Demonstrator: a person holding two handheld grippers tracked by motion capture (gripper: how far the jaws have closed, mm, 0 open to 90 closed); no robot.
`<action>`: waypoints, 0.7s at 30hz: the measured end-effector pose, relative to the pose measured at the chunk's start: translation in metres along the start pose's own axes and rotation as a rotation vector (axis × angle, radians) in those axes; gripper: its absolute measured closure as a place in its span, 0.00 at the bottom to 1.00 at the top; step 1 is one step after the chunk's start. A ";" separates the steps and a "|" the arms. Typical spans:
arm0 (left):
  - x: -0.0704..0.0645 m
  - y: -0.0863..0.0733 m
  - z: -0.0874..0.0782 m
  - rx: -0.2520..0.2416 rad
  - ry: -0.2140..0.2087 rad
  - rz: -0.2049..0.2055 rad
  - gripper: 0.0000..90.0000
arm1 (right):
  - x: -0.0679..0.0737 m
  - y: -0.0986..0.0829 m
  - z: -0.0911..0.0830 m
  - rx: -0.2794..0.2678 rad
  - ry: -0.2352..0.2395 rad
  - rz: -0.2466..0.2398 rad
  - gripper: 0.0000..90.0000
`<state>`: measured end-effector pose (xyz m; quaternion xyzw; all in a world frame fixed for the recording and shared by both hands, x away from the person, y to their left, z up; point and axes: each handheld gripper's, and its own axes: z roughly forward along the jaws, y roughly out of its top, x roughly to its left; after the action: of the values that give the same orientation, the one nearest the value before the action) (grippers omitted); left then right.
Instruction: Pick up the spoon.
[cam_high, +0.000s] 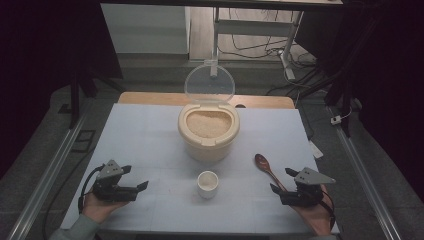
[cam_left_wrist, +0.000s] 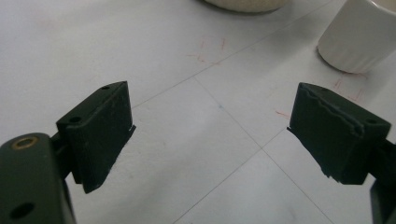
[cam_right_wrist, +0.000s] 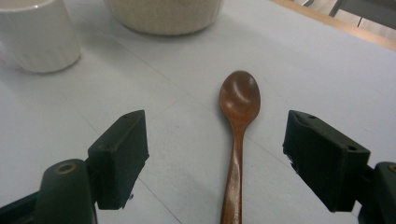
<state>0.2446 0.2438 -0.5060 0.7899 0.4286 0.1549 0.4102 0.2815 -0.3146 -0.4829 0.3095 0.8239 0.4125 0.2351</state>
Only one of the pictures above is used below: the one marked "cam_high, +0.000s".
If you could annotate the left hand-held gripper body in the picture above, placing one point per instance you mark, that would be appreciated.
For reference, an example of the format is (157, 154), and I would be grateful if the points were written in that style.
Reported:
(111, 192)

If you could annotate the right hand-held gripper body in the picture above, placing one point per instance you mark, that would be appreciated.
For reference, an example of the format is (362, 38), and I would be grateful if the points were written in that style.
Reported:
(305, 195)

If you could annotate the brown wooden spoon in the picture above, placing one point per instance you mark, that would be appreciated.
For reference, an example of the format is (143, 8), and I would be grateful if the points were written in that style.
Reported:
(262, 163)

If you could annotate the white cup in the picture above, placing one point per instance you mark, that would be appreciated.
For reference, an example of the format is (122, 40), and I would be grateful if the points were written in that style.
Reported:
(207, 191)

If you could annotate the cream plastic rice container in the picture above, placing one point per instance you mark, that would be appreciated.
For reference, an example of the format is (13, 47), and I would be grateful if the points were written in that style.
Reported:
(208, 150)

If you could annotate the rice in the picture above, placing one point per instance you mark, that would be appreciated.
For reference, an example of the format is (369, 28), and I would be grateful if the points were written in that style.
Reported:
(208, 124)

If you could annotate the person's left hand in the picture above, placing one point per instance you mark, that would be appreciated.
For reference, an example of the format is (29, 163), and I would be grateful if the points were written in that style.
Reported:
(96, 206)

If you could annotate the person's right hand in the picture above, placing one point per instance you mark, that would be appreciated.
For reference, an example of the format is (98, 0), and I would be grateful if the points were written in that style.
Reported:
(318, 216)

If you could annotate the white paper tag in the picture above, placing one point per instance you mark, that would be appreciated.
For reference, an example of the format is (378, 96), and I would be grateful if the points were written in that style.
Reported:
(316, 150)

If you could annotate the white table cover sheet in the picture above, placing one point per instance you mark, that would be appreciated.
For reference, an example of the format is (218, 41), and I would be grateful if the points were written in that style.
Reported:
(160, 156)

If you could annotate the small white box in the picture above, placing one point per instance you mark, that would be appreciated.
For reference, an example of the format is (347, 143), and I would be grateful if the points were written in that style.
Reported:
(335, 120)

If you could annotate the wooden table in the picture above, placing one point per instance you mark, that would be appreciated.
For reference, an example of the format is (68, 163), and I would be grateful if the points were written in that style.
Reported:
(150, 99)

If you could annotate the black stand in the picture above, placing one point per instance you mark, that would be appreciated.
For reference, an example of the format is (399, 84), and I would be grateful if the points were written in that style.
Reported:
(75, 100)
(345, 100)

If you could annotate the clear round container lid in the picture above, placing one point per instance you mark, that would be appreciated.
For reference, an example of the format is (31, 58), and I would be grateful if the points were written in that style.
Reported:
(210, 83)

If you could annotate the black curtain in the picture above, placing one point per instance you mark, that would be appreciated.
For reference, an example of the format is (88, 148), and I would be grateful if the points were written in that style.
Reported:
(40, 66)
(390, 83)

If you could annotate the white cabinet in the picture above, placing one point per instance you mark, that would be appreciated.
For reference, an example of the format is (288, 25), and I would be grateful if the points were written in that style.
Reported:
(143, 30)

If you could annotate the aluminium rail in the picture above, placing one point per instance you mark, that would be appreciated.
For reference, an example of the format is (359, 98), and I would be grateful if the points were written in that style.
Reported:
(50, 173)
(360, 173)

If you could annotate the white frame desk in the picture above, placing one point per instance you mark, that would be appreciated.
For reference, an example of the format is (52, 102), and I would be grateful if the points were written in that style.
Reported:
(253, 27)

